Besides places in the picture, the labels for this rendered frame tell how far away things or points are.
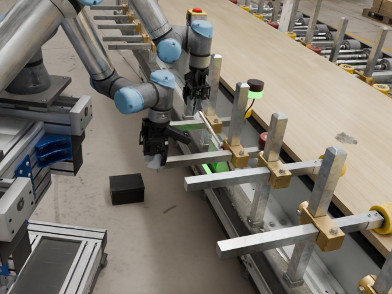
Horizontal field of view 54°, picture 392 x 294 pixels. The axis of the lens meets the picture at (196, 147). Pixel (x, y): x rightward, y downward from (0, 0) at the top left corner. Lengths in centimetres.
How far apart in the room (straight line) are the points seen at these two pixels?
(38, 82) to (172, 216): 130
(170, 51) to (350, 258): 85
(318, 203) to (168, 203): 157
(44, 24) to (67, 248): 129
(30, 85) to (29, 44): 54
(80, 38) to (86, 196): 159
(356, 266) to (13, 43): 109
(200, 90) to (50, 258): 103
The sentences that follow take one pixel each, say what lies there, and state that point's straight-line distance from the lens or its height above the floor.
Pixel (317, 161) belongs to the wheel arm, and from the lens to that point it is 128.
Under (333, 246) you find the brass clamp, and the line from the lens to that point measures 103.
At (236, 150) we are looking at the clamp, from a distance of 141.
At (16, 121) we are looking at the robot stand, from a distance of 141.
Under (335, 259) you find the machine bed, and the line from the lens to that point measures 139.
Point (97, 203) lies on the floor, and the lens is 248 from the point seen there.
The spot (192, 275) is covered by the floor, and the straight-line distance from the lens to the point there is 210.
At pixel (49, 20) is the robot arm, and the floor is 139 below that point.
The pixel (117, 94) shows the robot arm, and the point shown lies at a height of 114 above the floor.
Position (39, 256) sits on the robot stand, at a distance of 194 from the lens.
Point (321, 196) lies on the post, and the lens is 100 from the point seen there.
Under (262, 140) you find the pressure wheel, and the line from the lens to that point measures 144.
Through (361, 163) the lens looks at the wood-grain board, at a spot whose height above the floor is 90.
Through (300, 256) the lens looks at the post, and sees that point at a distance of 113.
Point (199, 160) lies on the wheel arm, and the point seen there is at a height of 85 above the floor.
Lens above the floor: 162
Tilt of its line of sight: 32 degrees down
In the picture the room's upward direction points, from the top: 6 degrees clockwise
